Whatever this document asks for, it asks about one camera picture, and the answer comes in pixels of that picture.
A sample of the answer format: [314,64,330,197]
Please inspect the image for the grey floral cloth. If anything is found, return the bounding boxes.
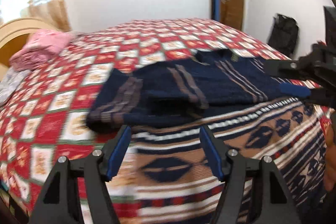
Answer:
[0,68,30,106]

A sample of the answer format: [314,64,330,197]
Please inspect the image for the tan navy patterned knit sweater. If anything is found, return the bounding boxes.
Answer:
[109,97,332,224]

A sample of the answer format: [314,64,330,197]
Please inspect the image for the navy striped knit sweater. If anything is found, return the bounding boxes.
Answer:
[87,49,286,134]

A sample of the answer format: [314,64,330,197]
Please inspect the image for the pink folded cloth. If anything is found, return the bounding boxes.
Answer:
[9,29,75,71]

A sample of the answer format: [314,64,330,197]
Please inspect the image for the dark flat screen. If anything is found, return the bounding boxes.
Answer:
[323,6,336,43]

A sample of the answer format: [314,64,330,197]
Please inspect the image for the person's right hand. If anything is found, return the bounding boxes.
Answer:
[323,114,336,191]

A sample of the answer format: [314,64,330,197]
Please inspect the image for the black bag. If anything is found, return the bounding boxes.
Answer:
[267,13,300,57]

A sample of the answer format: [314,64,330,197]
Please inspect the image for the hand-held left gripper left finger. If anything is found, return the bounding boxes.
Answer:
[31,125,132,224]

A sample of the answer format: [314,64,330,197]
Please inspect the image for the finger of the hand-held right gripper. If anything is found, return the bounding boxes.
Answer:
[279,83,336,110]
[263,58,300,78]

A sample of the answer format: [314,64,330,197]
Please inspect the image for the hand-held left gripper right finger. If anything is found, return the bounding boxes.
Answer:
[199,124,302,224]

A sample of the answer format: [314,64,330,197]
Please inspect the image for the cream wooden headboard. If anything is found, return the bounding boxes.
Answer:
[0,17,57,68]

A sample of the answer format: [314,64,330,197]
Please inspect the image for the red checked printed blanket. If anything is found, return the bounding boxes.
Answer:
[0,18,334,214]

